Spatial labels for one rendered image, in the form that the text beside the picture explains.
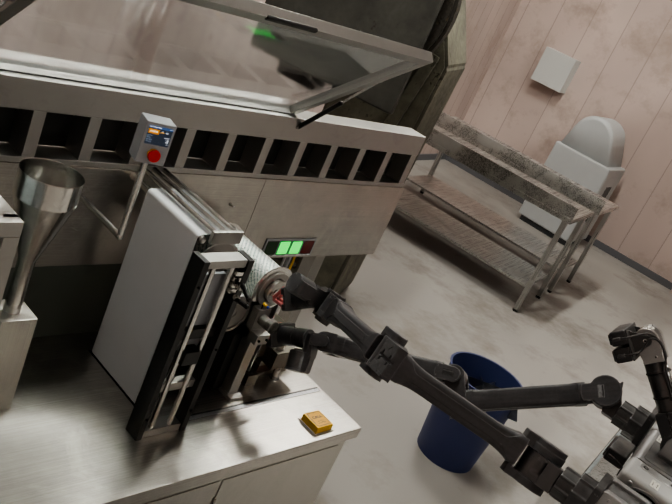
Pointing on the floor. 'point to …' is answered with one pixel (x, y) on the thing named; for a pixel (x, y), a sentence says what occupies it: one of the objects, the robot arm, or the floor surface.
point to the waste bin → (436, 427)
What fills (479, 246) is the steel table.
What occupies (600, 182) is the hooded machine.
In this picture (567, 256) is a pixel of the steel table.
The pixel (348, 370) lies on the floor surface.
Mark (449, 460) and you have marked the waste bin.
